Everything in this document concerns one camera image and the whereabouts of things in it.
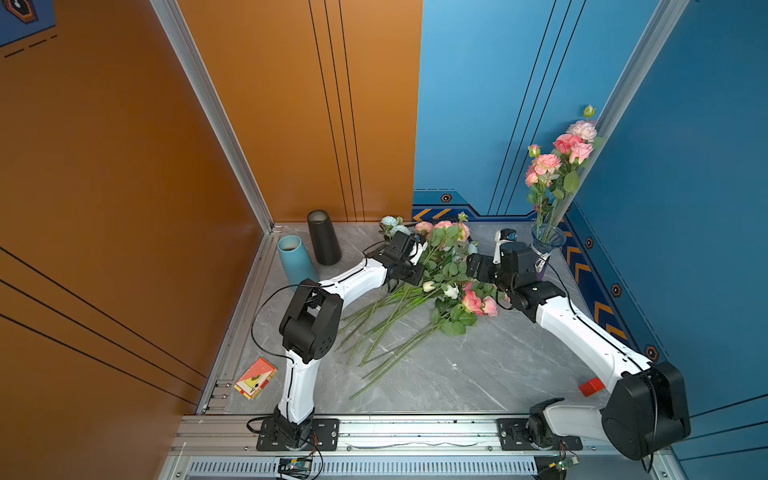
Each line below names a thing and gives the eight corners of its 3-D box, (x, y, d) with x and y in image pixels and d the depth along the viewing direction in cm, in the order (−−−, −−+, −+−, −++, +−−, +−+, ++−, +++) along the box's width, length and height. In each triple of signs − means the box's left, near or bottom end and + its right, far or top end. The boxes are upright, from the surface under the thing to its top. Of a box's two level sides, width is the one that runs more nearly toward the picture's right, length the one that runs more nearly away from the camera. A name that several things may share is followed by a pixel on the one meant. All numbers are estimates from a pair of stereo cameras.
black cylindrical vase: (317, 265, 110) (304, 227, 94) (321, 248, 115) (309, 209, 100) (340, 265, 110) (330, 227, 94) (342, 247, 115) (334, 209, 100)
